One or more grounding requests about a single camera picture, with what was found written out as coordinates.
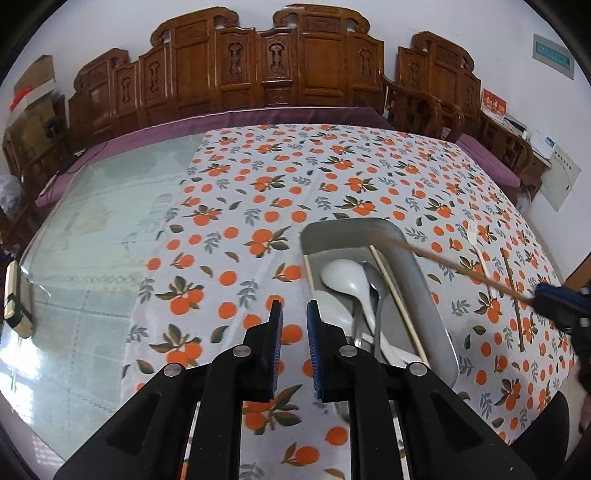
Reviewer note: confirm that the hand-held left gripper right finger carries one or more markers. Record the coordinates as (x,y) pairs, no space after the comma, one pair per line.
(314,341)

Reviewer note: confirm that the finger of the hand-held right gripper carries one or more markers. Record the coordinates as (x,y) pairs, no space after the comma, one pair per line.
(556,314)
(558,293)

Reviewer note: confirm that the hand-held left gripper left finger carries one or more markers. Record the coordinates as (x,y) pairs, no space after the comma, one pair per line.
(277,337)

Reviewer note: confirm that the light bamboo chopstick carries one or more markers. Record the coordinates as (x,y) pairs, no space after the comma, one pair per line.
(397,300)
(308,272)

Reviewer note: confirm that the white plastic ladle spoon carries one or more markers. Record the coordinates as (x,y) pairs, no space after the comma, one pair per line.
(341,277)

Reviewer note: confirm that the metal spoon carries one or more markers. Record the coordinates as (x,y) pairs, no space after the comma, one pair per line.
(375,281)

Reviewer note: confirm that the brown wooden chopstick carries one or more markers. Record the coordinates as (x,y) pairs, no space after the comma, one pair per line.
(461,270)
(512,295)

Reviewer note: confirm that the grey rectangular tray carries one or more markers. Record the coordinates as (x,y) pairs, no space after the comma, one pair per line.
(434,323)

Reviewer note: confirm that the white plastic fork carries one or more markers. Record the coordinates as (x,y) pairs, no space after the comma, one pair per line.
(472,230)

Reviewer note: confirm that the orange print tablecloth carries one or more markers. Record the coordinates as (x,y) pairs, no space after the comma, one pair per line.
(258,221)

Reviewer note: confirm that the purple seat cushion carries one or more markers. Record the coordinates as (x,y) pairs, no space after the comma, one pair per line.
(485,159)

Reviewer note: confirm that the wooden side chair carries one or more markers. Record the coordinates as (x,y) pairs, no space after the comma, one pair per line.
(508,143)

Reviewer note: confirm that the purple bench cushion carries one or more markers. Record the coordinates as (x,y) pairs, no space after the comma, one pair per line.
(152,134)

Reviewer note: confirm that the carved wooden armchair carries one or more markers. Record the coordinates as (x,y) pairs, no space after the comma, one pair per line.
(434,83)

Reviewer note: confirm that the wooden block with black band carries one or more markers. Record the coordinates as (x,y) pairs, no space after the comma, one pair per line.
(17,300)

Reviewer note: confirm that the carved wooden bench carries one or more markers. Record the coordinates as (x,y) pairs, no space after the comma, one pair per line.
(240,64)

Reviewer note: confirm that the clear plastic bag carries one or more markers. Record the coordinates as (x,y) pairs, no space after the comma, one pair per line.
(10,196)

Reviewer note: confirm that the wooden side cabinet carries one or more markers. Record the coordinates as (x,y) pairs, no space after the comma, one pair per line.
(32,147)

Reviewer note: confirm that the cardboard box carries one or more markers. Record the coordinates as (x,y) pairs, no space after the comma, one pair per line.
(32,83)

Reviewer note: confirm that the white wall box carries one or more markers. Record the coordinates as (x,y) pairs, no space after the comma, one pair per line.
(561,177)

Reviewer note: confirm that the grey framed wall panel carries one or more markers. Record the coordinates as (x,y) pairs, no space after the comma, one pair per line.
(553,55)

